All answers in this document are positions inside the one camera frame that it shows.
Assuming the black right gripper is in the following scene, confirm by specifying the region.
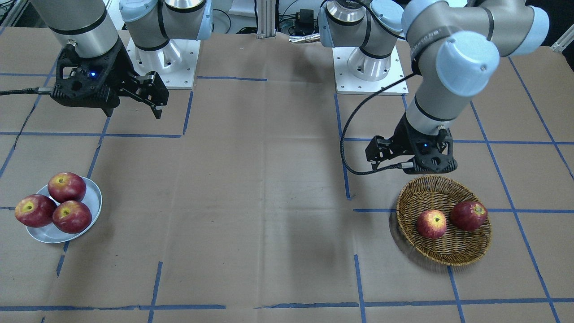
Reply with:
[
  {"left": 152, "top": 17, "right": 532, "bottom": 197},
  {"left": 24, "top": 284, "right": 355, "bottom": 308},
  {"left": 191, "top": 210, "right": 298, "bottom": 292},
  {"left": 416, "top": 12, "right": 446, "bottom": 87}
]
[{"left": 50, "top": 38, "right": 170, "bottom": 119}]

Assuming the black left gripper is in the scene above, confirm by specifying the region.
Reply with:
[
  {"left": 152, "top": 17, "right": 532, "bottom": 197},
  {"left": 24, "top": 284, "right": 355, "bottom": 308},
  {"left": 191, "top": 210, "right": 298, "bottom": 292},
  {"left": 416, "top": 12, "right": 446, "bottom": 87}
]
[{"left": 365, "top": 114, "right": 457, "bottom": 175}]

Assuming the red yellow apple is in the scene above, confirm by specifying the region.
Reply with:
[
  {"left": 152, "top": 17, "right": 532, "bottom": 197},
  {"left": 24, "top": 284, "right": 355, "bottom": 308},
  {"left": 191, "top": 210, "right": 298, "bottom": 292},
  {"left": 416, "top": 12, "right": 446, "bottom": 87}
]
[{"left": 417, "top": 210, "right": 447, "bottom": 239}]

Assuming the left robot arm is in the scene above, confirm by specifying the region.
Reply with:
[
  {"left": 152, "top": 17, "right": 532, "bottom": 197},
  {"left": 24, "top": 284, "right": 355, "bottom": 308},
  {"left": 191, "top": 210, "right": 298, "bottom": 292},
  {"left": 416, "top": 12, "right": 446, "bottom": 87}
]
[{"left": 318, "top": 0, "right": 550, "bottom": 175}]

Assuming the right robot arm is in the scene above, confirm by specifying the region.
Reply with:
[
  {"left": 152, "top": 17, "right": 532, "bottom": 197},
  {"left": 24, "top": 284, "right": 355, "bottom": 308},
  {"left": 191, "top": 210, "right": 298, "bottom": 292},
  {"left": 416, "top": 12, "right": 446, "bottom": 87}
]
[{"left": 31, "top": 0, "right": 213, "bottom": 119}]

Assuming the dark red apple in basket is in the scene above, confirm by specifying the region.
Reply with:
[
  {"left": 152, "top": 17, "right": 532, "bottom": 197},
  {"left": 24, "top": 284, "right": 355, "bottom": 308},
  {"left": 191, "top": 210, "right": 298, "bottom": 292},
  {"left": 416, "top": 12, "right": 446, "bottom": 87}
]
[{"left": 449, "top": 201, "right": 488, "bottom": 231}]

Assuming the woven wicker basket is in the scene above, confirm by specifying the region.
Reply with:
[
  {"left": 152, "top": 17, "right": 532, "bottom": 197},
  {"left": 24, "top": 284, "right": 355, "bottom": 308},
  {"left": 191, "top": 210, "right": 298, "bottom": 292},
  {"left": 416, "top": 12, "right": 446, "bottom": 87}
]
[{"left": 396, "top": 175, "right": 492, "bottom": 266}]

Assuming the red apple on plate back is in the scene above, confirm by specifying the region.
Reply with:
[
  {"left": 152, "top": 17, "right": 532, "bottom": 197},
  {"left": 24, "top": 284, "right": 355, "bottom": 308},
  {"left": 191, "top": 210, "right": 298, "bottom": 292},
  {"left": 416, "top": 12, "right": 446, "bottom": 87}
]
[{"left": 48, "top": 172, "right": 87, "bottom": 204}]

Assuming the red apple on plate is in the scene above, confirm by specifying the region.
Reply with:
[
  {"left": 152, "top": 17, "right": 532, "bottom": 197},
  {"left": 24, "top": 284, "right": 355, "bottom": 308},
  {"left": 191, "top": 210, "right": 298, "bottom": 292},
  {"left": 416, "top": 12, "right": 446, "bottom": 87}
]
[
  {"left": 52, "top": 201, "right": 92, "bottom": 234},
  {"left": 48, "top": 172, "right": 87, "bottom": 204},
  {"left": 14, "top": 194, "right": 57, "bottom": 228}
]

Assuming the red apple on plate front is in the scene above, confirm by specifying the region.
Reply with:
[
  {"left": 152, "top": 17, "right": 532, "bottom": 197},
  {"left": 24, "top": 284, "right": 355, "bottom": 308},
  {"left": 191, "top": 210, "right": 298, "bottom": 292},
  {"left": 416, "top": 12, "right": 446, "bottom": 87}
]
[{"left": 52, "top": 201, "right": 92, "bottom": 234}]

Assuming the light blue plate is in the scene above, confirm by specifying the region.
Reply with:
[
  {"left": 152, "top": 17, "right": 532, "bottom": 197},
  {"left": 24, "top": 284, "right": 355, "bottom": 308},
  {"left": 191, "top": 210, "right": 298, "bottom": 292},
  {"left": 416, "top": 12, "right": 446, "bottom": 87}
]
[{"left": 25, "top": 176, "right": 103, "bottom": 244}]

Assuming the black braided cable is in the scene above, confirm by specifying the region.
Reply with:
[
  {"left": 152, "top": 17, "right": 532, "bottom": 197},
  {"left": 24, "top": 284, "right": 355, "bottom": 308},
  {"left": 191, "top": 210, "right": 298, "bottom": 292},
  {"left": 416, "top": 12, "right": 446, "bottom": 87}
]
[{"left": 339, "top": 72, "right": 417, "bottom": 176}]

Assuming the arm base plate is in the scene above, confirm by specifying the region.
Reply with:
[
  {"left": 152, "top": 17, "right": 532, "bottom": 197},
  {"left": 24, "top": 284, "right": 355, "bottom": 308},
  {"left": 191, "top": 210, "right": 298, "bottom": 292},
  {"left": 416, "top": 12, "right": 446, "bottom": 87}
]
[
  {"left": 332, "top": 47, "right": 409, "bottom": 96},
  {"left": 127, "top": 39, "right": 201, "bottom": 90}
]

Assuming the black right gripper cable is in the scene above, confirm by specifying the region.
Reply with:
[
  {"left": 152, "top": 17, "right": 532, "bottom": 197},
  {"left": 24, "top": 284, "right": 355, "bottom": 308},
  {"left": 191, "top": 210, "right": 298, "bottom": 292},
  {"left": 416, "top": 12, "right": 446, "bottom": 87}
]
[{"left": 0, "top": 87, "right": 54, "bottom": 96}]

